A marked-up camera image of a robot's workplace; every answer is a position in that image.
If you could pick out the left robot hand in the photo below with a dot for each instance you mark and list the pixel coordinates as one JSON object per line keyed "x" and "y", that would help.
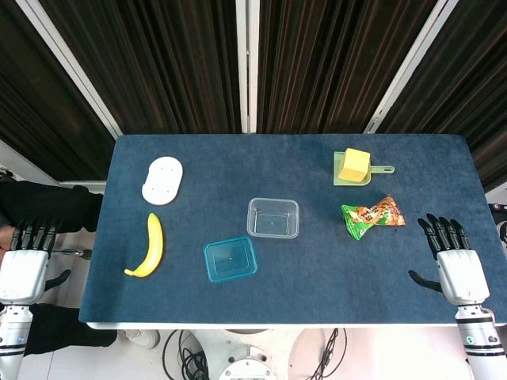
{"x": 24, "y": 277}

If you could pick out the light green dustpan tray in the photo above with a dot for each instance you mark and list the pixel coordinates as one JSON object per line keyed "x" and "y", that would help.
{"x": 382, "y": 169}

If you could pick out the dark pleated curtain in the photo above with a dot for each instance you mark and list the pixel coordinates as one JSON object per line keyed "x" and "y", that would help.
{"x": 158, "y": 59}

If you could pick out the metal rod tool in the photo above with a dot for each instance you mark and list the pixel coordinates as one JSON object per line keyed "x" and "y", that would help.
{"x": 73, "y": 252}

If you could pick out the blue table cloth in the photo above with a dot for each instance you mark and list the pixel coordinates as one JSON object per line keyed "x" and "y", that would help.
{"x": 277, "y": 293}

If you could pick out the white oval board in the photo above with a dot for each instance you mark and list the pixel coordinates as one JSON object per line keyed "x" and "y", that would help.
{"x": 162, "y": 180}

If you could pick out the green orange snack bag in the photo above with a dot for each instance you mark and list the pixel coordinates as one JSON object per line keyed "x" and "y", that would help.
{"x": 370, "y": 217}

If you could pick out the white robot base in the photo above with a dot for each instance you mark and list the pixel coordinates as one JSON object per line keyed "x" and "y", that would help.
{"x": 247, "y": 356}

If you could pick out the yellow sponge cube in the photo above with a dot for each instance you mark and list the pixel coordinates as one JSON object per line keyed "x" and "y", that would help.
{"x": 353, "y": 164}

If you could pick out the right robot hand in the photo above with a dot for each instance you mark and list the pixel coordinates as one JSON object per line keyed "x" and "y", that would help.
{"x": 461, "y": 277}

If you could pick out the yellow banana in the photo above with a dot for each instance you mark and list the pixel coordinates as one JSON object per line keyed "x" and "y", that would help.
{"x": 155, "y": 241}

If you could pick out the white frame post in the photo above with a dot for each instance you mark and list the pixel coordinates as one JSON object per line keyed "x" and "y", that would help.
{"x": 247, "y": 63}
{"x": 75, "y": 67}
{"x": 408, "y": 67}

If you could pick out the white device with purple sticker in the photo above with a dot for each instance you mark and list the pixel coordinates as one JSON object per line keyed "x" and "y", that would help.
{"x": 500, "y": 229}

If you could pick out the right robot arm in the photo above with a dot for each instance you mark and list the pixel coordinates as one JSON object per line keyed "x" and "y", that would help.
{"x": 479, "y": 340}

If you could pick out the white sneaker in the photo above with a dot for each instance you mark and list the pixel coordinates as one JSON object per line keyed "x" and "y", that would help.
{"x": 138, "y": 338}

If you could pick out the person in black clothes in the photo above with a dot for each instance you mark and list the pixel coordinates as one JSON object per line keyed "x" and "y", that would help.
{"x": 47, "y": 202}

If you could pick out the clear plastic container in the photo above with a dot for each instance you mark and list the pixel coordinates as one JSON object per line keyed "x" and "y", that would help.
{"x": 273, "y": 219}

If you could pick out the blue plastic lid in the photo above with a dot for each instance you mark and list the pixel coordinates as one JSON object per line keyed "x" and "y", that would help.
{"x": 229, "y": 259}

